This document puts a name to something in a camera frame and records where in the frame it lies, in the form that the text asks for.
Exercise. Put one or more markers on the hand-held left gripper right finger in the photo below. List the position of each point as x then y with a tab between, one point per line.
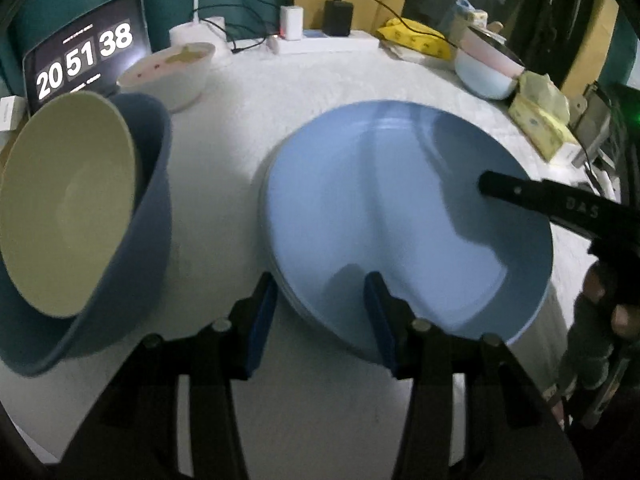
377	320

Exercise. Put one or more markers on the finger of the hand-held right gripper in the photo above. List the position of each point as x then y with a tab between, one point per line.
505	187

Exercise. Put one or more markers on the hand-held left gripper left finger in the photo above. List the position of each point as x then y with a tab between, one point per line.
262	325

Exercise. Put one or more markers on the blue plate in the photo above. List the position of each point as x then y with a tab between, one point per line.
375	185

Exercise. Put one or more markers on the blue bowl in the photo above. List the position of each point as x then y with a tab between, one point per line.
145	260

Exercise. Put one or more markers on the pale green bowl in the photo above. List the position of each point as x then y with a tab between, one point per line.
65	210

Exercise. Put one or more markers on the person's right hand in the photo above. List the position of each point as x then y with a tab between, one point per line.
600	305

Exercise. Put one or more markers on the yellow tissue pack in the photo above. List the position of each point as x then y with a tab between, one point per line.
540	130

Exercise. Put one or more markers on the white carton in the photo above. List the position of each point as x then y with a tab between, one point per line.
565	152

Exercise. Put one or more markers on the grey metal rack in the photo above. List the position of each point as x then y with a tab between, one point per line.
595	125

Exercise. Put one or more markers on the pale green tissue pack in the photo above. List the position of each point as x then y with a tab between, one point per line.
542	92

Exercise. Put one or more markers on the yellow cloth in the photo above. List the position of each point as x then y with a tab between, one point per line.
415	35

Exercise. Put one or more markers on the blue tissue pack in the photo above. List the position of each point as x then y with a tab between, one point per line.
462	12

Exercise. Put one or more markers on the white tablecloth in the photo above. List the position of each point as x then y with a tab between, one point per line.
240	125

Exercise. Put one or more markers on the white power strip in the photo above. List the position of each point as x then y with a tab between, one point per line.
330	44

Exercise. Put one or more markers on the black power adapter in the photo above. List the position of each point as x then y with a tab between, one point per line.
338	19

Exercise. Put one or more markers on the white bowl with pink inside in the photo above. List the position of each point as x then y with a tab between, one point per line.
175	90

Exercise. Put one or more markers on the white charger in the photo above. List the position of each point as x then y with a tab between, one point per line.
291	22

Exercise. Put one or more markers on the tablet with clock display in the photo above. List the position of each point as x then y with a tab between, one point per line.
85	50

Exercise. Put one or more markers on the small white box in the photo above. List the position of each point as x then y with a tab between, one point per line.
11	115

